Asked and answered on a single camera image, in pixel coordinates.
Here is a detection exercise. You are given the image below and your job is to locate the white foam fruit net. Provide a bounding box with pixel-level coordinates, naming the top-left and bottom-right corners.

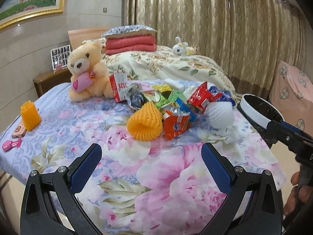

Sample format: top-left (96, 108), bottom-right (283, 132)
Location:
top-left (206, 101), bottom-right (235, 129)

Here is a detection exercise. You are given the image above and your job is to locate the blue plastic wrapper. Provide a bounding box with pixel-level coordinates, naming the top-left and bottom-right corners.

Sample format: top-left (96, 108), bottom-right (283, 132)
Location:
top-left (209, 85), bottom-right (236, 107)

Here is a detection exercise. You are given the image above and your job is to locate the red snack wrapper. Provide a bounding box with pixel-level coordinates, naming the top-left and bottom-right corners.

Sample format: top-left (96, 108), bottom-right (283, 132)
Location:
top-left (187, 82), bottom-right (223, 114)

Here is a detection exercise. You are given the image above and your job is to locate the orange snack bag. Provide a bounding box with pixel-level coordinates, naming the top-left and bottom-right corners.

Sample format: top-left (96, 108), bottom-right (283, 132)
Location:
top-left (162, 103), bottom-right (195, 140)

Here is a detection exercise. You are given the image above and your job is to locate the green drink carton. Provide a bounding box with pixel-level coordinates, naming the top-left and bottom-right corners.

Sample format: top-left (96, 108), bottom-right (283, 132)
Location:
top-left (167, 89), bottom-right (187, 102)

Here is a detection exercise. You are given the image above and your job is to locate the large orange foam net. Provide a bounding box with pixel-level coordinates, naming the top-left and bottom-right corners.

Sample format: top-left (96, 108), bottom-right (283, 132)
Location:
top-left (126, 101), bottom-right (162, 141)

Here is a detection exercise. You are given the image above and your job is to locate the yellow snack packet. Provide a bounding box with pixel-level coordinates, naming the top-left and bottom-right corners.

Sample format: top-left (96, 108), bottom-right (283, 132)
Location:
top-left (152, 84), bottom-right (172, 98)

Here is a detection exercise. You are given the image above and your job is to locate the green snack bag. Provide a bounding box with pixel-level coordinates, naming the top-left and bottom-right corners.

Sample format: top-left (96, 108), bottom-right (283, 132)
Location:
top-left (143, 90), bottom-right (169, 110)

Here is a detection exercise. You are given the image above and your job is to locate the white blue bag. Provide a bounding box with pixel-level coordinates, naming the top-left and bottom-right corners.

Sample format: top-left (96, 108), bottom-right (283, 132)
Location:
top-left (125, 83), bottom-right (148, 111)

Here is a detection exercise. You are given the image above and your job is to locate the red white milk carton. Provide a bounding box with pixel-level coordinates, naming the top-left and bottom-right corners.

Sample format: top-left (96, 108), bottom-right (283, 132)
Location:
top-left (109, 73), bottom-right (128, 103)

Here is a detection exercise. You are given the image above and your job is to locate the white plastic bag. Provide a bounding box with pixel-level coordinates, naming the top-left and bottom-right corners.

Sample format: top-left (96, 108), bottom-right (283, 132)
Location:
top-left (183, 85), bottom-right (201, 101)

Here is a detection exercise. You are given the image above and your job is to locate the white round trash bin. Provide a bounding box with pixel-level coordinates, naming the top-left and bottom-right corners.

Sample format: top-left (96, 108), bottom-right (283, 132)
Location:
top-left (239, 93), bottom-right (285, 129)

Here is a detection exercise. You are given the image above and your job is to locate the person's right hand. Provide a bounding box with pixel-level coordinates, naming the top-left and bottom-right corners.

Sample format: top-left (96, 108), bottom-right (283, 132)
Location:
top-left (283, 171), bottom-right (313, 216)

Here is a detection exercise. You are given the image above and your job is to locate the pink heart cloth cover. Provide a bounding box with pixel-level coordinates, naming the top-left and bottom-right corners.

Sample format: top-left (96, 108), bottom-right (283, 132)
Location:
top-left (270, 61), bottom-right (313, 135)

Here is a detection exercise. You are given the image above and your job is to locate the pink hair clip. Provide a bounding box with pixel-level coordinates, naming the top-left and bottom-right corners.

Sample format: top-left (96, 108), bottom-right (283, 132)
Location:
top-left (2, 138), bottom-right (22, 152)

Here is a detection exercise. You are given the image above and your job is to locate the pink phone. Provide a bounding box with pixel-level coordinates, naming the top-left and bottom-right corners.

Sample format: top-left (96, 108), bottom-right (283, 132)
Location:
top-left (12, 117), bottom-right (28, 138)

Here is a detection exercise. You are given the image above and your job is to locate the small orange foam net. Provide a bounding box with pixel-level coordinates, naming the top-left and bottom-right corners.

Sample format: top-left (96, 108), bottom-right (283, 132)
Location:
top-left (20, 100), bottom-right (41, 132)

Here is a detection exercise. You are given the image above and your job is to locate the pink floral bed sheet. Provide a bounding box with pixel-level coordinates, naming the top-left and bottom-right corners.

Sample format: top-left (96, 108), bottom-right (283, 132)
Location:
top-left (1, 83), bottom-right (286, 234)

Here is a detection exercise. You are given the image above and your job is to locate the beige patterned curtain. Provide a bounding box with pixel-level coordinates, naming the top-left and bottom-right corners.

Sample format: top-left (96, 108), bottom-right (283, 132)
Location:
top-left (122, 0), bottom-right (306, 97)

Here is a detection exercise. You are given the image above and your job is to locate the wooden nightstand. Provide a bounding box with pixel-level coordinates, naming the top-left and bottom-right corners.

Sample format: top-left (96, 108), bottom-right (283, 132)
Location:
top-left (33, 69), bottom-right (72, 97)

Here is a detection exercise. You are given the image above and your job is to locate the white bunny plush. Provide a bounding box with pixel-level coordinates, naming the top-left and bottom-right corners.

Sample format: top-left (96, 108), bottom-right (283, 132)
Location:
top-left (172, 36), bottom-right (188, 56)

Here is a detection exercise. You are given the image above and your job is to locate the beige teddy bear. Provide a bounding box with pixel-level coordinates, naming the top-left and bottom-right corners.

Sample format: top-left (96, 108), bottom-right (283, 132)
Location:
top-left (67, 41), bottom-right (113, 102)

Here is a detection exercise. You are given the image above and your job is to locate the cream floral quilt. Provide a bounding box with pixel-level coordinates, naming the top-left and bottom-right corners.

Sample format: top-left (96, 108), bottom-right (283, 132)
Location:
top-left (102, 46), bottom-right (236, 97)

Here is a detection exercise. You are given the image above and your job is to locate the wooden headboard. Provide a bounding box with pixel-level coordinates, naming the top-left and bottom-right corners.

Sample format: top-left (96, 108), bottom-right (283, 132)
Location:
top-left (68, 27), bottom-right (109, 50)

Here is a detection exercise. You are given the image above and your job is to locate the folded red blanket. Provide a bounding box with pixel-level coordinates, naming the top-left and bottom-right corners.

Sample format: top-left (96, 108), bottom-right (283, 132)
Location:
top-left (106, 35), bottom-right (157, 55)

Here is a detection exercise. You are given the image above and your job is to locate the blue patterned pillow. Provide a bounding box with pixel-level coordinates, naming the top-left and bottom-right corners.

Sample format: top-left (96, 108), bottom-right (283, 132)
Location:
top-left (101, 24), bottom-right (157, 40)

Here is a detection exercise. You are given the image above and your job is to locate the gold framed painting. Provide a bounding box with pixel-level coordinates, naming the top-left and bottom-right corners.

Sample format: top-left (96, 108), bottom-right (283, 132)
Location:
top-left (1, 0), bottom-right (65, 30)

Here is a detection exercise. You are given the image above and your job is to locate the photo collage frame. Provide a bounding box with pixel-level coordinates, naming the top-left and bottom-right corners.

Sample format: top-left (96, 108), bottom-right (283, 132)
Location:
top-left (50, 45), bottom-right (71, 71)

